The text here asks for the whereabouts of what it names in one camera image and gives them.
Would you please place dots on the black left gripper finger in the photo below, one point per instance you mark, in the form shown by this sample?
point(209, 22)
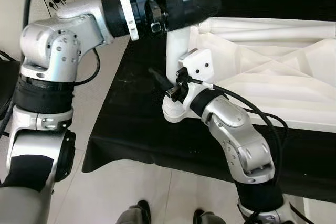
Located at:
point(191, 10)

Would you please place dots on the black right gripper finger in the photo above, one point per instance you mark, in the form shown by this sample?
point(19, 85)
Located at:
point(161, 80)

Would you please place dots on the white plastic table leg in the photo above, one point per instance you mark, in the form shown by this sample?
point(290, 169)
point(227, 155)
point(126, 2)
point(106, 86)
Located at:
point(178, 45)
point(294, 33)
point(262, 23)

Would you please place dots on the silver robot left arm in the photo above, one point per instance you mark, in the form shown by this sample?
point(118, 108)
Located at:
point(52, 45)

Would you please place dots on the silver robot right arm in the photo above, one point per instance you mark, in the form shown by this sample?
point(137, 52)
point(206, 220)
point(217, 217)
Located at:
point(236, 135)

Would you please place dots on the black tablecloth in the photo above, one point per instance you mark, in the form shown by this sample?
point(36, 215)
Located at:
point(136, 129)

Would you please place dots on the white plastic table top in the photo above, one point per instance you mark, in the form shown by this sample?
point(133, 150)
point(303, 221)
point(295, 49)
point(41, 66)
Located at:
point(273, 87)

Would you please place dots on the grey robot right leg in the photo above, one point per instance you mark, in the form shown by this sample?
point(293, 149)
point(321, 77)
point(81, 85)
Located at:
point(210, 217)

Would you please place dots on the grey robot leg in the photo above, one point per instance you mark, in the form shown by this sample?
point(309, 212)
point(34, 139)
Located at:
point(210, 217)
point(134, 214)

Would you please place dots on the grey robot left leg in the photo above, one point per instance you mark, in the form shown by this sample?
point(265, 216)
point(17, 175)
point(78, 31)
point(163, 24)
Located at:
point(134, 214)

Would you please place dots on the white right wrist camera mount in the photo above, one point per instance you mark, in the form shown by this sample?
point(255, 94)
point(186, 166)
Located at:
point(199, 64)

